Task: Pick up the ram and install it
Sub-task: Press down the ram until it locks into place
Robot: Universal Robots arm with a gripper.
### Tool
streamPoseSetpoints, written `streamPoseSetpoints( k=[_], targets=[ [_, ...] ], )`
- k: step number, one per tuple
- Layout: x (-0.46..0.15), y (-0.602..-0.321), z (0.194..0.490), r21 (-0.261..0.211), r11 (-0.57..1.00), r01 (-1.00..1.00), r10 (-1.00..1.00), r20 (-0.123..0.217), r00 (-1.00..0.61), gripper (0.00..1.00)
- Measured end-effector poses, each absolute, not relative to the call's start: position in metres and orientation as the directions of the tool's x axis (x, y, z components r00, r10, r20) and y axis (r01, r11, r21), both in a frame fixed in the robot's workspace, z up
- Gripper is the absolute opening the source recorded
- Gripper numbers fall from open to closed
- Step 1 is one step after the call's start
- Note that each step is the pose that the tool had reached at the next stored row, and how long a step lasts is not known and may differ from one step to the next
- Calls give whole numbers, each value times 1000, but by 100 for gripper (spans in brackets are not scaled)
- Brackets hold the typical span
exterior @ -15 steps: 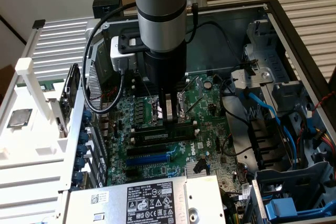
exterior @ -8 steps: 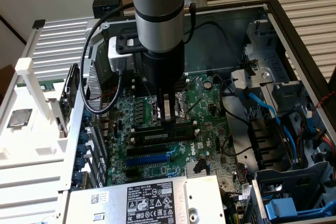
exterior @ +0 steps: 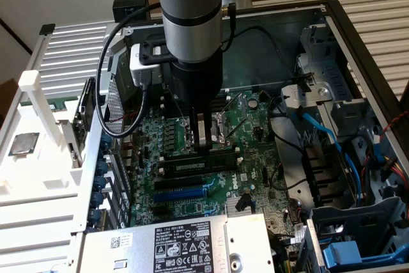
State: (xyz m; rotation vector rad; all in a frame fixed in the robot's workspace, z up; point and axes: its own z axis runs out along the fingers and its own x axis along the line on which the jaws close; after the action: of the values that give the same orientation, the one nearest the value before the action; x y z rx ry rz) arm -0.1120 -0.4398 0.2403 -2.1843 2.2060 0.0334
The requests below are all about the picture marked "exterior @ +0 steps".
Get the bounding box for black box device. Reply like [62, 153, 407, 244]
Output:
[112, 0, 151, 25]

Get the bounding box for blue plastic latch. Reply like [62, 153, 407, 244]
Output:
[321, 240, 364, 268]

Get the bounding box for black camera cable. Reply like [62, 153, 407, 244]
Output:
[96, 1, 162, 139]

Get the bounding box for silver card bracket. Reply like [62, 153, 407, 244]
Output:
[56, 118, 84, 169]

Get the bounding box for red black twisted wire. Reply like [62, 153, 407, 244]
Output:
[382, 113, 409, 134]

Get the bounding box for black power plug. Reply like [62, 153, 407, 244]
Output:
[235, 192, 253, 212]

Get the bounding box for blue expansion slot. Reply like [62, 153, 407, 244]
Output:
[152, 187, 208, 204]

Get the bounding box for short black expansion slot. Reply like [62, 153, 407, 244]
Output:
[151, 205, 169, 219]

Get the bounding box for black hard disk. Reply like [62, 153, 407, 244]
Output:
[72, 76, 97, 134]

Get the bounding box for blue SATA plug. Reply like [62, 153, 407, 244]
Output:
[373, 131, 390, 175]

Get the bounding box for thin black wire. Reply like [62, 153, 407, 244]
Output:
[270, 162, 309, 191]

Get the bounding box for thick black wire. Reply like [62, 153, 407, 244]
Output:
[268, 95, 308, 155]

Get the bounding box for white parts rack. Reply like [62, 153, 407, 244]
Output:
[0, 68, 88, 199]

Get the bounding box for long black expansion slot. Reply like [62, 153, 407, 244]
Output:
[154, 176, 205, 193]

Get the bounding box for metal locking lever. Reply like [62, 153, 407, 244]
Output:
[222, 93, 249, 138]

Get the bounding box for silver heat sink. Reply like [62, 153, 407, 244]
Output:
[225, 196, 257, 220]

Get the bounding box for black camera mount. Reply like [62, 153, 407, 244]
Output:
[139, 38, 176, 65]

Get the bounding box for blue SATA wire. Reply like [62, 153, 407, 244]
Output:
[292, 105, 364, 205]

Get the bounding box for green circuit board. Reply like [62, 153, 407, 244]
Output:
[19, 95, 79, 111]

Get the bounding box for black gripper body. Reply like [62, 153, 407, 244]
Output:
[168, 52, 224, 111]

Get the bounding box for blue plastic rail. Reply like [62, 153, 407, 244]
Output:
[360, 249, 409, 266]

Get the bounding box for silver CPU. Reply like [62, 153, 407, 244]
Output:
[8, 131, 40, 157]

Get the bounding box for silver drive bracket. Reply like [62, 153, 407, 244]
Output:
[280, 81, 332, 118]

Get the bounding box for open PC case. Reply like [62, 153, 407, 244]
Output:
[75, 0, 409, 273]

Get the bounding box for green motherboard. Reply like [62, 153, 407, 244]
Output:
[123, 90, 309, 254]

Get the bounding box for silver power supply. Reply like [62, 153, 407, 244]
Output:
[81, 212, 276, 273]

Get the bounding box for black cable gold connector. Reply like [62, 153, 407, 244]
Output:
[220, 1, 238, 52]

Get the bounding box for red yellow power wires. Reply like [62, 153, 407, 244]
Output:
[382, 154, 409, 180]

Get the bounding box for CPU socket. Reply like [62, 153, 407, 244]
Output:
[181, 111, 235, 155]

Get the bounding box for black RAM slot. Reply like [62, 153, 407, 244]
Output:
[210, 146, 241, 157]
[158, 162, 243, 179]
[160, 93, 231, 104]
[160, 97, 231, 109]

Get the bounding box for green RAM stick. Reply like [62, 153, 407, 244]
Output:
[163, 153, 239, 177]

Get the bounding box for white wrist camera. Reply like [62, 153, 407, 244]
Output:
[128, 42, 162, 88]

